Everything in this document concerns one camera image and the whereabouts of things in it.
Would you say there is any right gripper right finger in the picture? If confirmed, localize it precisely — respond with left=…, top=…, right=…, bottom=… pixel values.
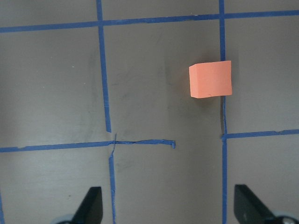
left=234, top=184, right=276, bottom=224

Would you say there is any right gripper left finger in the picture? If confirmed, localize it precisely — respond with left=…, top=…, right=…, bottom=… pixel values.
left=71, top=187, right=103, bottom=224

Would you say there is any orange foam cube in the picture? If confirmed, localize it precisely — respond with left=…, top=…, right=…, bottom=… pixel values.
left=189, top=61, right=232, bottom=98

